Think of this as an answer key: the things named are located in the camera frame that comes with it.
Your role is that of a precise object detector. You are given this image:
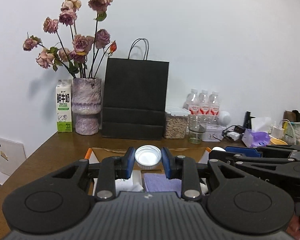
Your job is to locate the white bottle cap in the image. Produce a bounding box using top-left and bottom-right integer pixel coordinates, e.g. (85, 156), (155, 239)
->
(135, 145), (162, 170)

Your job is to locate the person's hand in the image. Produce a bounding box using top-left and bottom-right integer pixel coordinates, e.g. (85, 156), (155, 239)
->
(286, 215), (300, 240)

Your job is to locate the purple tissue pack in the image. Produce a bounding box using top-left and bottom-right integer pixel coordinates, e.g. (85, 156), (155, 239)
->
(242, 117), (271, 148)

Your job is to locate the yellow bowl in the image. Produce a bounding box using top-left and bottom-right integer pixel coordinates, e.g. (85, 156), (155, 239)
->
(270, 138), (288, 145)

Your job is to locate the black cosmetic bottle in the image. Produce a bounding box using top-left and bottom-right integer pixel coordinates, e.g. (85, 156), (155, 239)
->
(243, 111), (255, 129)

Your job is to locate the green white snack bag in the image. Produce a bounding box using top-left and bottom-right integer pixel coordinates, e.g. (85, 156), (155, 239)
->
(282, 110), (300, 145)

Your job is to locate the white round tin box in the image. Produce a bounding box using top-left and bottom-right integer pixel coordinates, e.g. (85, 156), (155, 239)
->
(202, 124), (226, 142)

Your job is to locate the white round lamp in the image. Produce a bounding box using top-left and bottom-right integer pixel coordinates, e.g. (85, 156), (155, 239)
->
(217, 111), (231, 126)

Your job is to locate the right red-label water bottle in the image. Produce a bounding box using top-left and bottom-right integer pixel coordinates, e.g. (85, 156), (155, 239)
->
(209, 91), (219, 116)

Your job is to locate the red-label water bottle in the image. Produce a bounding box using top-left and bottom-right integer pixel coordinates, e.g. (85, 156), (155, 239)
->
(198, 89), (210, 115)
(209, 91), (219, 116)
(183, 89), (200, 115)

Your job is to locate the clear drinking glass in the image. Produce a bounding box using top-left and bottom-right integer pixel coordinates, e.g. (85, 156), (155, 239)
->
(188, 115), (207, 144)

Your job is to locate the middle red-label water bottle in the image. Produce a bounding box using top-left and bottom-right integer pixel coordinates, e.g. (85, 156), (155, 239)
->
(198, 89), (210, 115)

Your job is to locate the left red-label water bottle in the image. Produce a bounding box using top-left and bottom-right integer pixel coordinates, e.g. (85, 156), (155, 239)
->
(183, 89), (200, 115)

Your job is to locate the clear container of seeds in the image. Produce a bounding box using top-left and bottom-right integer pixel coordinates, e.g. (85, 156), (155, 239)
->
(164, 107), (190, 139)

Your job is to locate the orange white cardboard box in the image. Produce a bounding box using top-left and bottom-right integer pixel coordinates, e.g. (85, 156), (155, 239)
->
(85, 147), (211, 193)

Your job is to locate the purple cloth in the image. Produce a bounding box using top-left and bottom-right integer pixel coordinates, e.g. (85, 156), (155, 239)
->
(143, 173), (181, 197)

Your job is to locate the purple marbled ceramic vase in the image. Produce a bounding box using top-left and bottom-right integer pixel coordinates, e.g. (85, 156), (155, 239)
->
(71, 77), (102, 135)

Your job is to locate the white green milk carton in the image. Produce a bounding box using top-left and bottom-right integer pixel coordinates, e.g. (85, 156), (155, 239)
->
(55, 80), (72, 133)

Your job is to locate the black paper shopping bag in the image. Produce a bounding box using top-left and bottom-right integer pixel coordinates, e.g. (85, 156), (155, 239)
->
(102, 51), (169, 140)

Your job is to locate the dried pink rose bouquet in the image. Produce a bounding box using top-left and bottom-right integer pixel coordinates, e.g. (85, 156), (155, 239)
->
(22, 0), (117, 79)

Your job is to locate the white charger with black cable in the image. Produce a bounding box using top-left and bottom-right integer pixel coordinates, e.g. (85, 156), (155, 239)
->
(222, 125), (245, 141)

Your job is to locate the white board leaning on wall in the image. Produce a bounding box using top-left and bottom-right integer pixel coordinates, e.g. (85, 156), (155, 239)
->
(0, 138), (26, 176)

